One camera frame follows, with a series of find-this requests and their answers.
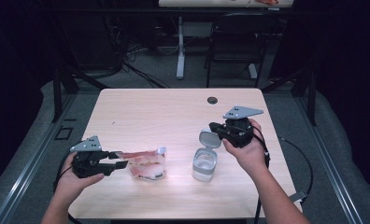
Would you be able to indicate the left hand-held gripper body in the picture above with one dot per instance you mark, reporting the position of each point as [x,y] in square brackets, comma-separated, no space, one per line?
[86,163]

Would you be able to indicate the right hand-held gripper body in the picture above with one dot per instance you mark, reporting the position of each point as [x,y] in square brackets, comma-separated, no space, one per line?
[240,132]

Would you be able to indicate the red printed clear plastic bag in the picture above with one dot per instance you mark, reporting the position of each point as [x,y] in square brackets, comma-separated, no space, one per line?
[145,165]

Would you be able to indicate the clear plastic container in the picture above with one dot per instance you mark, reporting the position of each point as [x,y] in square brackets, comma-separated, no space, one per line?
[205,165]

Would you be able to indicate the person's right hand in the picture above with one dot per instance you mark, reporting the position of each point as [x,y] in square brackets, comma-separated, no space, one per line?
[251,158]

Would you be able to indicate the person's left hand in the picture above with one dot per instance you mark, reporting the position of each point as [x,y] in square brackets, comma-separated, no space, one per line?
[69,186]

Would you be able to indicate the round black table grommet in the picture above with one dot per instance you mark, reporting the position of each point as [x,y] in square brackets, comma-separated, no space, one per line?
[212,100]

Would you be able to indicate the black metal stand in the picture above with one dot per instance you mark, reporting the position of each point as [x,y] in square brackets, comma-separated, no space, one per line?
[312,102]
[57,99]

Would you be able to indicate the black folding chair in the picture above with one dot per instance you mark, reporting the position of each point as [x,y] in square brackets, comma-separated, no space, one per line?
[236,46]

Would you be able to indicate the black curtain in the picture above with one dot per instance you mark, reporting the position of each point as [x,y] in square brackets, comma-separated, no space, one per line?
[354,77]
[11,77]

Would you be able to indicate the wooden desk with white legs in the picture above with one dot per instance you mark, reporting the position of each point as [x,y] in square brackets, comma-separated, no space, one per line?
[205,3]

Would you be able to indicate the aluminium floor rail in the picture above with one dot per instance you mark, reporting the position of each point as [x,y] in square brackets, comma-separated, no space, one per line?
[33,160]
[328,161]

